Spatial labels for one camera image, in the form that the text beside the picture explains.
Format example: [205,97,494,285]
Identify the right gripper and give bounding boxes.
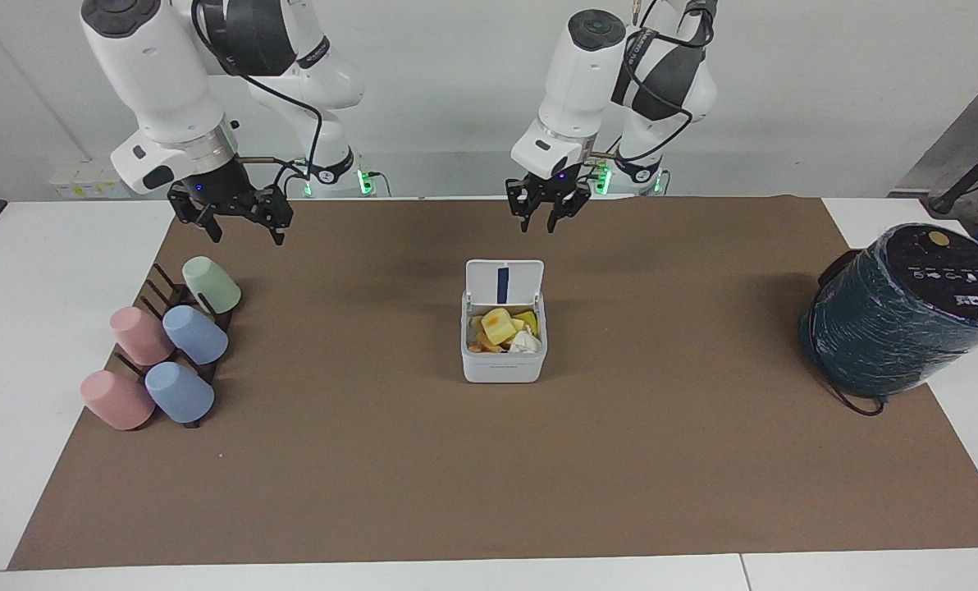
[167,155,295,246]

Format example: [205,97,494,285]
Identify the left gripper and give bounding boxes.
[505,163,593,236]

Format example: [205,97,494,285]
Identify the white trash can lid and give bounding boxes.
[465,259,545,309]

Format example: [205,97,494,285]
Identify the white trash can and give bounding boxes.
[461,291,549,384]

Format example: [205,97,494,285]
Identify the green plastic cup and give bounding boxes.
[181,256,243,315]

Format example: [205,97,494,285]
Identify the dark wooden cup rack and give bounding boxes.
[113,263,245,430]

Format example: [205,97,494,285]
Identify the blue plastic cup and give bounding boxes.
[144,361,216,424]
[162,305,230,366]

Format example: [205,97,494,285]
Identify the pink plastic cup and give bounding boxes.
[110,306,176,367]
[80,369,157,432]

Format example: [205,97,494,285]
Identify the dark teal wrapped cylinder appliance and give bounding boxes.
[798,222,978,400]

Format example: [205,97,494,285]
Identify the white wall socket strip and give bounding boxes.
[49,159,121,200]

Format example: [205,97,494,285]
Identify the black appliance power cable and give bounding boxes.
[816,249,889,418]

